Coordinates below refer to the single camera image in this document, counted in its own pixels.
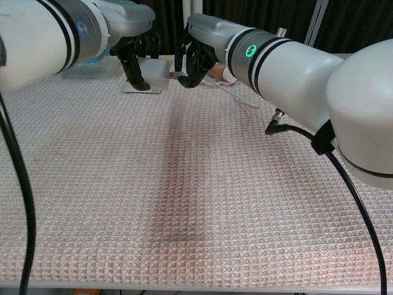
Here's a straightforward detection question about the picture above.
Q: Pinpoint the teal plastic tray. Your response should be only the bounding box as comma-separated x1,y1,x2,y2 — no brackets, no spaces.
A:
76,48,111,67

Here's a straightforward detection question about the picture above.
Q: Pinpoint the double white frame post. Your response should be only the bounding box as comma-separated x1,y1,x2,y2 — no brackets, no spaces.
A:
303,0,330,47

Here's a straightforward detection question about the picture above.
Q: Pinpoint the razor in yellow blister pack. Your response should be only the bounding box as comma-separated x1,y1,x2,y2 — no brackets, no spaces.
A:
122,55,173,95

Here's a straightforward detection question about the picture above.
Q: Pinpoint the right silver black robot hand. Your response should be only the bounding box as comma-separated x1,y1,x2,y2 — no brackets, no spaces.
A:
174,13,247,89

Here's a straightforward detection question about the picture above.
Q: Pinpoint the dark pleated curtain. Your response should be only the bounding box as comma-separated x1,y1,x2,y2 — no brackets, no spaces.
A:
134,0,393,58

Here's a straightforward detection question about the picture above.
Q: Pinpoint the white USB cable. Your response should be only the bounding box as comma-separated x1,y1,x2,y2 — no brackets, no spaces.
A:
168,71,262,109

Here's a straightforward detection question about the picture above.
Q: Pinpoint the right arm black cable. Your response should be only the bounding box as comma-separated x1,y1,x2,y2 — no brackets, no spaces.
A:
265,121,389,288

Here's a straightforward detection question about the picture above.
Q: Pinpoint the woven pink grey tablecloth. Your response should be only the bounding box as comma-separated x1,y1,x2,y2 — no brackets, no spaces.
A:
0,52,393,282

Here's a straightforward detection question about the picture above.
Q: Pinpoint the brown bottle with white cap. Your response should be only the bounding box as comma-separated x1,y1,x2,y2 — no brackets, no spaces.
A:
209,62,238,84

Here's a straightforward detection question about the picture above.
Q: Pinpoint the upright white frame post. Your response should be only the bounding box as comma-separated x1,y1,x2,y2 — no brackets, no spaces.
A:
182,0,197,25

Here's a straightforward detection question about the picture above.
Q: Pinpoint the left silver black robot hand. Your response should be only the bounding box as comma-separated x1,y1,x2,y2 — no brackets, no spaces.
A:
98,0,162,92

